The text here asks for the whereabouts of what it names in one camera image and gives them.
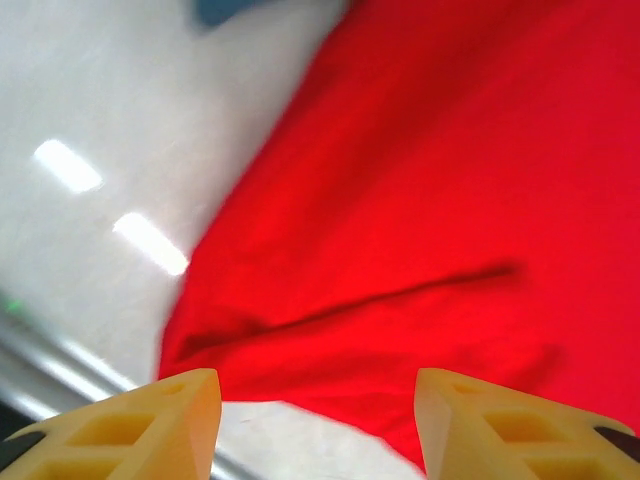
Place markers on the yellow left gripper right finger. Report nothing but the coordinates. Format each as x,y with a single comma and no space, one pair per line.
510,435

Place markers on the red t-shirt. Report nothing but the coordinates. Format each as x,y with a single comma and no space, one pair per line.
425,175

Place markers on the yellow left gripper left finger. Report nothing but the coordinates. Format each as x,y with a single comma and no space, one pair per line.
125,435

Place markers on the blue t-shirt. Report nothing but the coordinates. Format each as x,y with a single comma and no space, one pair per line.
215,15

